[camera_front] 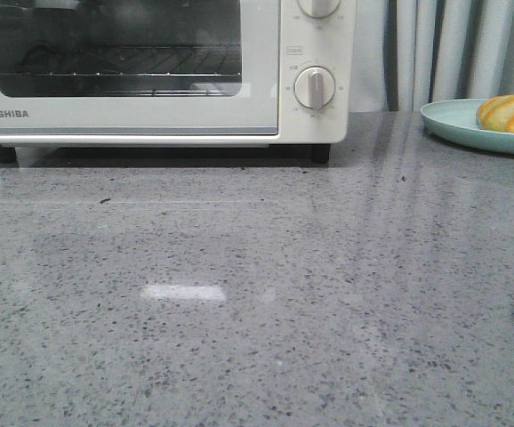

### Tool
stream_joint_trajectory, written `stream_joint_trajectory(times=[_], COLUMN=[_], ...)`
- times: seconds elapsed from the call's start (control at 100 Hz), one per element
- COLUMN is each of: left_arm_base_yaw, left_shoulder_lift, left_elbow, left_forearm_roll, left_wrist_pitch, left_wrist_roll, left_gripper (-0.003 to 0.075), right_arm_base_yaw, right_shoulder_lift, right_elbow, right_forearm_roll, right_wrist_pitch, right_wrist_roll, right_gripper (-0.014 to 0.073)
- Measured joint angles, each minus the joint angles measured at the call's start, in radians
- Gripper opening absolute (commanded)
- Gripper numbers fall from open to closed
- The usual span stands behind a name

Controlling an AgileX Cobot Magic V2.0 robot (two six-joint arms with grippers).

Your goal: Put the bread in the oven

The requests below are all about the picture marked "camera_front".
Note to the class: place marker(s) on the glass oven door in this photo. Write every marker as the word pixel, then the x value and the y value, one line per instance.
pixel 248 117

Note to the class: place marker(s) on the striped croissant bread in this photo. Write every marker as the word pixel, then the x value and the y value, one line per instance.
pixel 497 114

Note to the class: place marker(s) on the lower oven knob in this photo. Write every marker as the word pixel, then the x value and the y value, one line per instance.
pixel 314 87

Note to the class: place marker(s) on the oven knob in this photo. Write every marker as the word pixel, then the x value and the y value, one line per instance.
pixel 318 9
pixel 314 87

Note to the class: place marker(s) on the upper oven knob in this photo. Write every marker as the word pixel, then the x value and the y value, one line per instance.
pixel 318 9

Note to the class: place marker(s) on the white Toshiba toaster oven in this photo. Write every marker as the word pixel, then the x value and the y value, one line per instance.
pixel 304 42

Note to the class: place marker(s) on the grey white curtain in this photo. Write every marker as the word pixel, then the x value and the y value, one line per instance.
pixel 408 53

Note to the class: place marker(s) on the light green plate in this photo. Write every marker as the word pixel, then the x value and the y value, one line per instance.
pixel 456 122

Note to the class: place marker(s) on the metal wire oven rack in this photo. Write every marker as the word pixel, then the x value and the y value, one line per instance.
pixel 124 71

